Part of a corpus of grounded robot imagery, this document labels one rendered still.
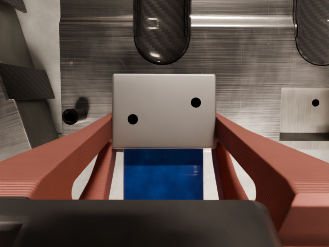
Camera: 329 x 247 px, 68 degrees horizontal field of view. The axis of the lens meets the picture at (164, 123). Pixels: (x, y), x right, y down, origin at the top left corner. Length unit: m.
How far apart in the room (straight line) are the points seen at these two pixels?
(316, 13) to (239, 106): 0.08
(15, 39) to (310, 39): 0.25
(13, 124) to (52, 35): 0.10
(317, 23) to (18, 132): 0.24
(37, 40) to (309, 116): 0.26
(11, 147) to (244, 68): 0.19
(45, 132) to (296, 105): 0.22
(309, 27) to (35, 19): 0.25
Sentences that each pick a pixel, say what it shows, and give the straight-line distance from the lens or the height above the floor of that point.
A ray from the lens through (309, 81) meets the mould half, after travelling 0.19.
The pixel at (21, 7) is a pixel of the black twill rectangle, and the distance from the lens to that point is 0.30.
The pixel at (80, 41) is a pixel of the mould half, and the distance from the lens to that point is 0.18.
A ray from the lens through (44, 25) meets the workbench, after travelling 0.29.
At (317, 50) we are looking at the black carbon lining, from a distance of 0.20.
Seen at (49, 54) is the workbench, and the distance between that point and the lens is 0.29.
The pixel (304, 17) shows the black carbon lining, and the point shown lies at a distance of 0.21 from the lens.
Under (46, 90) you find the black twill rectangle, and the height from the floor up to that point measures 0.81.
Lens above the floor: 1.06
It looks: 85 degrees down
